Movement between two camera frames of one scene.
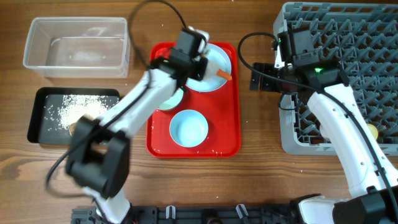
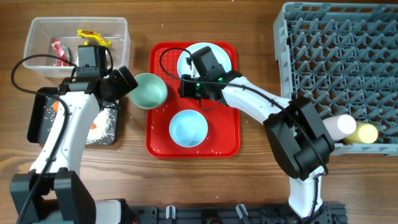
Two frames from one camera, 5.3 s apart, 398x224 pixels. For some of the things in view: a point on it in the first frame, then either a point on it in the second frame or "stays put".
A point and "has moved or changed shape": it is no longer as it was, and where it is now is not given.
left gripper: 201,68 → 125,82
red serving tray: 221,107 stays put
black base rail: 212,213 stays put
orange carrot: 224,74 has moved or changed shape
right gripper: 267,85 → 184,89
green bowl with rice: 173,101 has moved or changed shape
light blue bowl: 188,128 stays put
